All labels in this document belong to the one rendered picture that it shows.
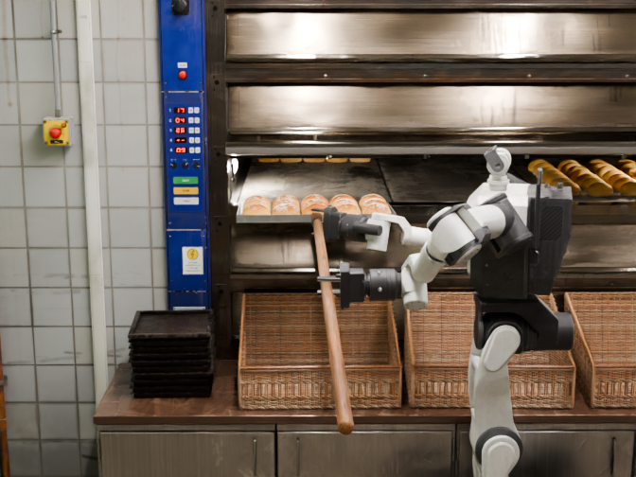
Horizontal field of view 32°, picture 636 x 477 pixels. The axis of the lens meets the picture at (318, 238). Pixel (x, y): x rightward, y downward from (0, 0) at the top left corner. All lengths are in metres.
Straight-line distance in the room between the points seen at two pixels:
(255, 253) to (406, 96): 0.80
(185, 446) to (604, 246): 1.70
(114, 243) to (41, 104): 0.57
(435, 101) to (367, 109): 0.25
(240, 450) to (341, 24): 1.53
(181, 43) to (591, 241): 1.67
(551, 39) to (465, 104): 0.38
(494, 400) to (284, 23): 1.55
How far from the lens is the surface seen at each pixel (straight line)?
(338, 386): 2.20
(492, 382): 3.28
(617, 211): 4.20
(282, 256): 4.08
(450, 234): 2.72
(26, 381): 4.37
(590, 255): 4.21
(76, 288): 4.21
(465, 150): 3.89
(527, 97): 4.07
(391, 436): 3.74
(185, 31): 3.96
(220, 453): 3.76
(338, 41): 3.96
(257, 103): 4.00
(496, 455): 3.34
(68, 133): 4.02
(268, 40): 3.96
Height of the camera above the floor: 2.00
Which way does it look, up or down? 13 degrees down
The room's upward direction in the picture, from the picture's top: straight up
